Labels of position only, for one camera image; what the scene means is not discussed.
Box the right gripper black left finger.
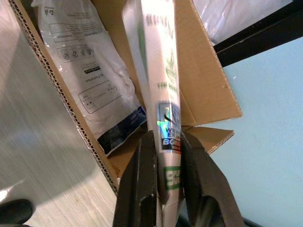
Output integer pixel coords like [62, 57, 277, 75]
[113, 130, 164, 227]

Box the white plastic bag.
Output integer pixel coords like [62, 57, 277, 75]
[193, 0, 293, 45]

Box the white printed plastic packet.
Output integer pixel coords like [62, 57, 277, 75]
[30, 0, 149, 157]

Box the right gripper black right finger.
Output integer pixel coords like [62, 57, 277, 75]
[181, 132, 247, 227]

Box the brown cardboard box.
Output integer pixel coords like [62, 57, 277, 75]
[8, 0, 243, 196]

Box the robot black foot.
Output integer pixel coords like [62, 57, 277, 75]
[0, 199, 34, 226]

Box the white green toothpaste box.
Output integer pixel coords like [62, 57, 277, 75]
[122, 0, 187, 227]

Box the black door frame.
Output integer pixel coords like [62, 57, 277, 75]
[213, 0, 303, 67]

